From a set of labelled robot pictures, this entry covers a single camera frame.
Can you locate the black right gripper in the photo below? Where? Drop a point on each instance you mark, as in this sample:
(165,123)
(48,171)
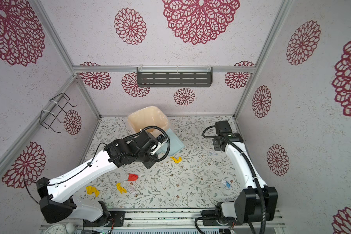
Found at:
(214,142)

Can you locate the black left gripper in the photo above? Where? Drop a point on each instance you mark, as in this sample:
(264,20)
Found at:
(155,157)

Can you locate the light blue plastic dustpan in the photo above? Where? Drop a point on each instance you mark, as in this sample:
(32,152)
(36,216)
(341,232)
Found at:
(176,144)

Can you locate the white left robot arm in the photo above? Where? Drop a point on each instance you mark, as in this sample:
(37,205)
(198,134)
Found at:
(57,201)

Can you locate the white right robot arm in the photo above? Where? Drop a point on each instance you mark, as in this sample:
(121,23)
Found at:
(257,202)

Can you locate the cream bin with plastic liner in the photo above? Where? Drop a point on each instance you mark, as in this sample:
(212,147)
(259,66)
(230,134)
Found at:
(149,116)

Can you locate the yellow paper scrap far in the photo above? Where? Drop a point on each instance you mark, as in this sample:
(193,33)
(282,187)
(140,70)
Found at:
(176,160)

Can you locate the yellow paper scrap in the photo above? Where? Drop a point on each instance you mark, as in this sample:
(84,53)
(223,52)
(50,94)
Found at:
(121,189)
(176,160)
(90,190)

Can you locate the red paper scrap small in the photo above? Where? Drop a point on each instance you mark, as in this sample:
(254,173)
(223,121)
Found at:
(132,177)

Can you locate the blue white scrap right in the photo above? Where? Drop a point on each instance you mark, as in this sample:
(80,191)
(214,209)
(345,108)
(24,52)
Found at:
(226,183)

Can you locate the white pink scrap near yellow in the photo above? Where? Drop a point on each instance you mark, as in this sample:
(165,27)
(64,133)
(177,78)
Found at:
(132,190)

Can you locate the yellow paper scrap middle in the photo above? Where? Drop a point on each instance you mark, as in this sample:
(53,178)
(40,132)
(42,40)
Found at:
(121,189)

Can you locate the yellow paper scrap left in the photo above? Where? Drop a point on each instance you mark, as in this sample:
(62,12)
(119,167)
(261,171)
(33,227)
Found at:
(90,190)

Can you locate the white dial gauge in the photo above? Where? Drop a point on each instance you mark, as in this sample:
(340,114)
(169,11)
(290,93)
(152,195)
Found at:
(56,229)

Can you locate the dark grey wall shelf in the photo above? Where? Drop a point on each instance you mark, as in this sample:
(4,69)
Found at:
(174,78)

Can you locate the black wire wall basket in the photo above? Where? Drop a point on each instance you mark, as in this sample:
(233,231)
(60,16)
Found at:
(58,105)

